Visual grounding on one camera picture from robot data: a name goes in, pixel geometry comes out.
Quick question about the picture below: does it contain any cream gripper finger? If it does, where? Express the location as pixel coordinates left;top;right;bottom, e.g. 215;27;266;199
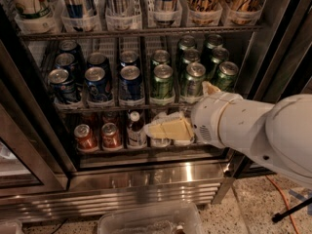
202;81;220;96
143;111;194;140

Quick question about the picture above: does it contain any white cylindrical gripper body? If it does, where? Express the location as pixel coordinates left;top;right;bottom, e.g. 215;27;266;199
191;92;243;148

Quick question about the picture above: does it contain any blue pepsi can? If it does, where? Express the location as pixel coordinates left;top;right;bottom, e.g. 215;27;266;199
55;53;83;84
87;52;110;73
58;40;85;66
48;68;80;104
85;66;112;102

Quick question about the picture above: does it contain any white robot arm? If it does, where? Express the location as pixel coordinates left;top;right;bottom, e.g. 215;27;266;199
144;82;312;189

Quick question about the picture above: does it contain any green can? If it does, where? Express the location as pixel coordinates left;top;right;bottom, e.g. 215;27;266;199
180;62;206;98
151;64;174;99
207;47;229;80
203;34;223;53
150;50;171;68
176;35;197;55
179;49;200;69
212;61;239;92

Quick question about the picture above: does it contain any red soda can right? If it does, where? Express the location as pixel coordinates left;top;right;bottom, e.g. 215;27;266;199
101;123;122;150

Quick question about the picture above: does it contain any red soda can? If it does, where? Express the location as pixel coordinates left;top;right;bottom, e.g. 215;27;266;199
101;123;122;150
74;124;98;152

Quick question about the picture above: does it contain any glass fridge door right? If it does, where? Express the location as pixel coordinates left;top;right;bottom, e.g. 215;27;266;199
227;0;312;179

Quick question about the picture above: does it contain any stainless steel fridge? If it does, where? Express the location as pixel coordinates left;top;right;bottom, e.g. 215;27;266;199
0;0;312;224

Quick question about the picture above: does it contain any red soda can left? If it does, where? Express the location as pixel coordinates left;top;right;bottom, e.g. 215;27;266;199
74;124;98;152

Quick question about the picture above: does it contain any blue red bull can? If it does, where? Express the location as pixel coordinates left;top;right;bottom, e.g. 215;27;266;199
153;0;177;26

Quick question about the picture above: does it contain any white tall can top left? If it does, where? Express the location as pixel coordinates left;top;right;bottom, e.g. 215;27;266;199
12;0;52;20

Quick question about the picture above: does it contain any dark drink bottle white cap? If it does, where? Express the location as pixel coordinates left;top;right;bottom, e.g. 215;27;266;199
127;111;147;148

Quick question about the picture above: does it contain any clear plastic bin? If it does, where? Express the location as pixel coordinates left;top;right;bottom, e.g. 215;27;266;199
97;202;205;234

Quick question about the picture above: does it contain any black stand leg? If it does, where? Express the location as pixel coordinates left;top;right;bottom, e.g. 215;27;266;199
272;198;312;223

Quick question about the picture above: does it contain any orange cable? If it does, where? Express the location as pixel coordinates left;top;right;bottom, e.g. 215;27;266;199
264;175;300;234

